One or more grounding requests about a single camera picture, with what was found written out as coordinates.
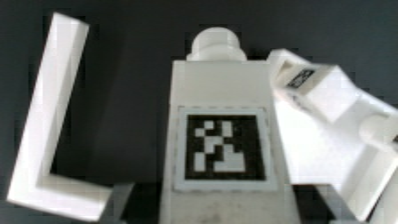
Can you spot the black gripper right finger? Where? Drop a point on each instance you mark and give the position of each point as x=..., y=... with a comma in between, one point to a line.
x=322, y=206

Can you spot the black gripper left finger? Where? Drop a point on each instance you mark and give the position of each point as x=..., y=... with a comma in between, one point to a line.
x=134, y=204

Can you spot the white square table top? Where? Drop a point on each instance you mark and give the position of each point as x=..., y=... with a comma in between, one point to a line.
x=340, y=135

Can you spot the white L-shaped obstacle fence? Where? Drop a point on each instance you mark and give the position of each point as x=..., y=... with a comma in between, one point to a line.
x=42, y=190

